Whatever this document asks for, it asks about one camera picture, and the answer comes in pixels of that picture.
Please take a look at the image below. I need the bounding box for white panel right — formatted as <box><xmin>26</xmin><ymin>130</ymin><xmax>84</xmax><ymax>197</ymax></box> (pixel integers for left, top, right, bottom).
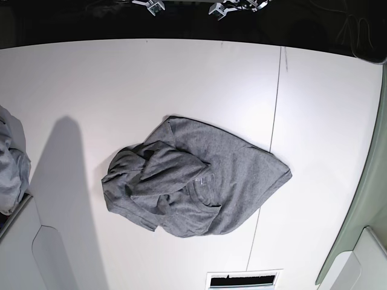
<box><xmin>327</xmin><ymin>227</ymin><xmax>386</xmax><ymax>290</ymax></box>

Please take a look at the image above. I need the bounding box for white cable on floor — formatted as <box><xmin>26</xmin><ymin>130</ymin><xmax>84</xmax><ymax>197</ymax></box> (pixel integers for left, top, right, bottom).
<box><xmin>308</xmin><ymin>0</ymin><xmax>377</xmax><ymax>52</ymax></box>

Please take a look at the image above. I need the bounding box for white panel left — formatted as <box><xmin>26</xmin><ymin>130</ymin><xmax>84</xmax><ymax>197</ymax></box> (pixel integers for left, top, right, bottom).
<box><xmin>1</xmin><ymin>196</ymin><xmax>78</xmax><ymax>289</ymax></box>

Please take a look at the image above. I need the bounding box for grey t-shirt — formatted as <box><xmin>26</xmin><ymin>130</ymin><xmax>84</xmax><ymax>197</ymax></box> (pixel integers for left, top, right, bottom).
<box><xmin>102</xmin><ymin>116</ymin><xmax>292</xmax><ymax>238</ymax></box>

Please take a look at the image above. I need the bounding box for light grey cloth pile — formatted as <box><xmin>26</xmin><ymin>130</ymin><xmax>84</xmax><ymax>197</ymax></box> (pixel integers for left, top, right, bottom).
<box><xmin>1</xmin><ymin>107</ymin><xmax>31</xmax><ymax>216</ymax></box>

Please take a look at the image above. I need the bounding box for white panel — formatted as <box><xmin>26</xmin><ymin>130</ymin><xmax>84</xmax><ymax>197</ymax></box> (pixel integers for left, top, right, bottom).
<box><xmin>327</xmin><ymin>227</ymin><xmax>386</xmax><ymax>290</ymax></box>
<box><xmin>1</xmin><ymin>196</ymin><xmax>78</xmax><ymax>289</ymax></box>

